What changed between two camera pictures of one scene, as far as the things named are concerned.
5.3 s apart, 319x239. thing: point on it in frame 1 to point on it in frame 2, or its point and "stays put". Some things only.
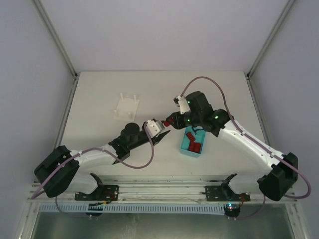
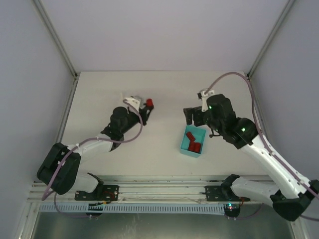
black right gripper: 176,120 to 195,116
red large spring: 167,124 to 149,102
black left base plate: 104,192 stays put
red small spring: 190,136 stays put
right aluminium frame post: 288,5 stays put
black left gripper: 154,139 to 143,115
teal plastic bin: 200,137 stays put
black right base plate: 217,193 stays put
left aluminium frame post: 40,6 stays put
